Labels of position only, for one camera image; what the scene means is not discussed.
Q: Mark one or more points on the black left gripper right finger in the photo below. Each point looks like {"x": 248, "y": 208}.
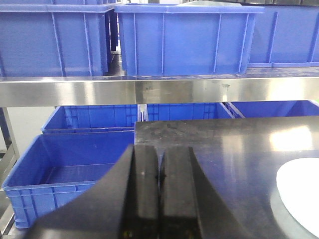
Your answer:
{"x": 190, "y": 207}

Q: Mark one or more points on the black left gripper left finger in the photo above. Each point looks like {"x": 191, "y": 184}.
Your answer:
{"x": 123, "y": 204}

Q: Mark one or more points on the light blue plate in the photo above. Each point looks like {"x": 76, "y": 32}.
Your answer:
{"x": 298, "y": 184}

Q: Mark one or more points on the blue crate under shelf right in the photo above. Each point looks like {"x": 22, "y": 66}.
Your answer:
{"x": 274, "y": 109}

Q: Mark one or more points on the open blue crate lower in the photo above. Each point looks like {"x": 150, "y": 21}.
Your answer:
{"x": 56, "y": 168}

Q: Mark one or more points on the blue crate behind lower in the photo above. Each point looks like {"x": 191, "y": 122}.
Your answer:
{"x": 81, "y": 119}

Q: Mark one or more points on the blue plastic bin centre-left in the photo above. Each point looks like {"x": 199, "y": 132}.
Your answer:
{"x": 169, "y": 40}

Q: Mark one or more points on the blue plastic bin far left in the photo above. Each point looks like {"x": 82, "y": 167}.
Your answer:
{"x": 55, "y": 37}

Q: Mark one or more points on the blue plastic bin centre-right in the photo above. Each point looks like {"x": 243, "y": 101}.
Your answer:
{"x": 286, "y": 36}

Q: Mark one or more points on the stainless steel shelf rail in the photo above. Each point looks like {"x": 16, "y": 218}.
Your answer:
{"x": 86, "y": 91}

